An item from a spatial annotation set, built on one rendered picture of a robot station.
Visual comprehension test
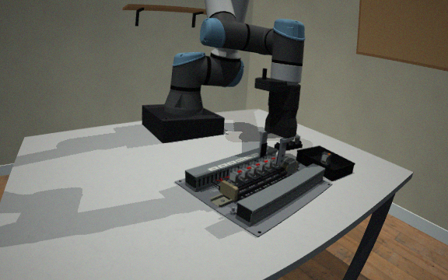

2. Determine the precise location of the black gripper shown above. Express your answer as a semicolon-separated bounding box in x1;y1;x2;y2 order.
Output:
254;63;303;165

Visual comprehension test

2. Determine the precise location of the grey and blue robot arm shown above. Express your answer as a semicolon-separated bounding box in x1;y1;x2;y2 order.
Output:
164;0;305;116

